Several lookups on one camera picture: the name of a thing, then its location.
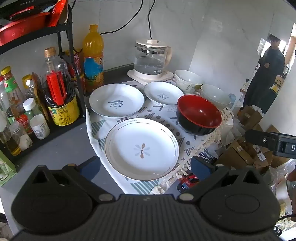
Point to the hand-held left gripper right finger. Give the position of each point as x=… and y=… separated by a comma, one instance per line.
x=200, y=168

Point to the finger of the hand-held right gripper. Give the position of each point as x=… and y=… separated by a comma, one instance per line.
x=260, y=138

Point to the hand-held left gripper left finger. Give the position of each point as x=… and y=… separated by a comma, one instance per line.
x=93, y=167

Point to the large white flower-print plate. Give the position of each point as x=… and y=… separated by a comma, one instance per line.
x=129, y=148

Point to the red and black bowl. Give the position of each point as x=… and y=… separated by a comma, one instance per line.
x=198, y=113

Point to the plain white bowl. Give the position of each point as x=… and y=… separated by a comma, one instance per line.
x=214, y=93

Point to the white plate with blue print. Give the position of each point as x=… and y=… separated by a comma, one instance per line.
x=116, y=97

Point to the small white plate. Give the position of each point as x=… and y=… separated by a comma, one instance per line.
x=161, y=91

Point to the white bowl with leaf print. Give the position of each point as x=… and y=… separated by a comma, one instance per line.
x=187, y=78

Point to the cola bottle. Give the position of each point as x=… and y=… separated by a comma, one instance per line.
x=187, y=183

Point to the cardboard box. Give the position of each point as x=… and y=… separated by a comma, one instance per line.
x=249, y=115
x=235, y=154
x=266, y=160

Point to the white rice cooker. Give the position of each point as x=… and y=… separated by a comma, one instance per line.
x=229, y=129

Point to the light blue bottle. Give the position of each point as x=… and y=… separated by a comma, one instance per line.
x=232, y=98

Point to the large soy sauce bottle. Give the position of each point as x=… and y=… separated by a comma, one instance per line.
x=62, y=109

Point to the patterned fringed table cloth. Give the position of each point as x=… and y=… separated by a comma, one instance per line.
x=161, y=113

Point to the small glass spice jar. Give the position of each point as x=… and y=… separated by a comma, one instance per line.
x=20, y=136

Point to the green carton box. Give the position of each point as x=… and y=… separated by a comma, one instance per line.
x=7, y=169

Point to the brown bottle with white cap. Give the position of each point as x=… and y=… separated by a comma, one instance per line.
x=38, y=92

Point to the cream kettle base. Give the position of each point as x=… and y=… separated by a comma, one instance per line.
x=143, y=77

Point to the orange juice bottle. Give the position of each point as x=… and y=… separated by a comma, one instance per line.
x=93, y=62

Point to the red soda can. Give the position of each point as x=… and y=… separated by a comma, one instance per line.
x=75, y=62

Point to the red-cap clear bottle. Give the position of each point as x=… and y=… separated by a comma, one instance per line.
x=4, y=102

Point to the yellow-cap sauce bottle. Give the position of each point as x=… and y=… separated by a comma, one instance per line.
x=12, y=90

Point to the glass electric kettle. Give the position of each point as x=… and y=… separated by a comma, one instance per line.
x=150, y=58

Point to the black metal rack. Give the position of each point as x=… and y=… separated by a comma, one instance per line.
x=69, y=39

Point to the red plastic basin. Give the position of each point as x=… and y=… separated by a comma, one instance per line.
x=20, y=30

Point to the red package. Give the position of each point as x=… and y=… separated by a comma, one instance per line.
x=57, y=12

